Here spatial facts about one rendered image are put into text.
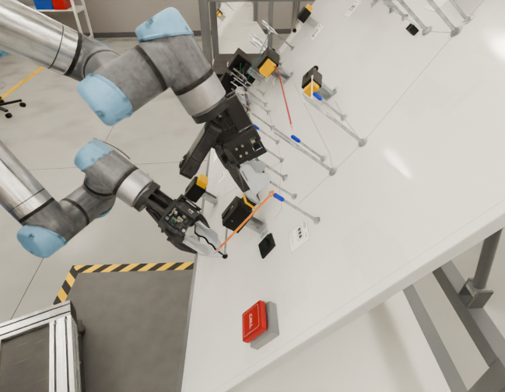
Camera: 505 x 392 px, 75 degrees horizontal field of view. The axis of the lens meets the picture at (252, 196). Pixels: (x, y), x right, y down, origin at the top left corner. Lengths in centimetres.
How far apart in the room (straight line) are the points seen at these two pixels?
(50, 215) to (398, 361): 84
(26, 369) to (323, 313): 146
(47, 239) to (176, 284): 139
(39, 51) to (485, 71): 63
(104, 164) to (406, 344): 82
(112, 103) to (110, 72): 4
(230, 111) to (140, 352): 149
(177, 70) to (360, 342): 75
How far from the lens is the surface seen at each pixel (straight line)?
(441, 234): 43
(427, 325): 103
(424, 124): 54
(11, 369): 181
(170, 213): 68
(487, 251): 73
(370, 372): 91
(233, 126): 59
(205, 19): 149
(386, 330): 98
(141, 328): 194
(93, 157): 73
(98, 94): 53
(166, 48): 54
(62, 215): 75
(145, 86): 53
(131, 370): 184
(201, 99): 55
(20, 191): 74
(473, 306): 84
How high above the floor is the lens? 159
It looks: 38 degrees down
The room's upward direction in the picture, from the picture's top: straight up
